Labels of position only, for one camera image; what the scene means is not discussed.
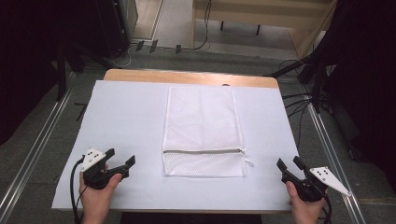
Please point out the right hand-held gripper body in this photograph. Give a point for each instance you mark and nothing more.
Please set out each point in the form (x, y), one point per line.
(314, 186)

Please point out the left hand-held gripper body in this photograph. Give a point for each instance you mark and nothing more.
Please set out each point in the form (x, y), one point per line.
(93, 175)

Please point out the white mesh laundry bag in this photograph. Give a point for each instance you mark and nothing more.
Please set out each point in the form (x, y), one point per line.
(202, 124)

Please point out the person's left hand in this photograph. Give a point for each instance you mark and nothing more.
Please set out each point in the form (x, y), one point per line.
(96, 199)

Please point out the person's right hand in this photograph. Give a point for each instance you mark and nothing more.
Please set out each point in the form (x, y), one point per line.
(303, 208)

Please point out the white table sheet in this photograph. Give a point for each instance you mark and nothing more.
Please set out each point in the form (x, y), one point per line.
(124, 124)

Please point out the wooden table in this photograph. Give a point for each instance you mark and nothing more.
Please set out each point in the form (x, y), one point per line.
(186, 77)

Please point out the dark curtain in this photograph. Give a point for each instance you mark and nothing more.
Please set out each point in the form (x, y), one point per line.
(28, 56)
(367, 77)

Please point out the black cabinet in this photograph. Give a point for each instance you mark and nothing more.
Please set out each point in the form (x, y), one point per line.
(116, 21)

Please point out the light wooden furniture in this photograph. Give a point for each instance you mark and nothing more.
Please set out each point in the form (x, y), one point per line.
(264, 12)

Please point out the metal floor rail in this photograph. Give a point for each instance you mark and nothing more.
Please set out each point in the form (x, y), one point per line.
(34, 152)
(333, 155)

